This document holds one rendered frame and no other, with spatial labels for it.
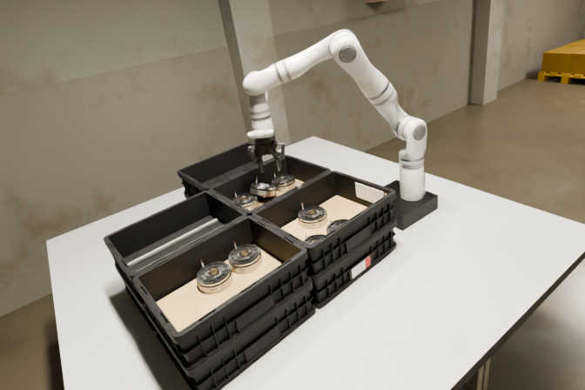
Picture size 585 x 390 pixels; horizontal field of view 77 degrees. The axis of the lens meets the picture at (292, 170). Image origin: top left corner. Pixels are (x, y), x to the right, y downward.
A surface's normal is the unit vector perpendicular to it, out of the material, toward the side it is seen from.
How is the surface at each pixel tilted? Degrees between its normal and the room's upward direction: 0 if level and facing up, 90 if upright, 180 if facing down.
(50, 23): 90
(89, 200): 90
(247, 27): 90
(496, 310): 0
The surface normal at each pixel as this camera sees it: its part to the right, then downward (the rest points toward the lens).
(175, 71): 0.57, 0.27
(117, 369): -0.14, -0.90
